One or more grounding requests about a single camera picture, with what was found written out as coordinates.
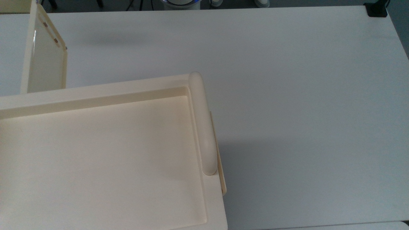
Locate cream cabinet door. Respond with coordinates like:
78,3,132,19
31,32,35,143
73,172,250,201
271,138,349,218
20,0,68,95

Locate cream plastic cabinet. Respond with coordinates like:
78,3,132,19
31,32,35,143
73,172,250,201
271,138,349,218
0,72,228,230

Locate black stand table clamp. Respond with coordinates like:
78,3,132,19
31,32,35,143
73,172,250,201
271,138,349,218
365,0,391,18

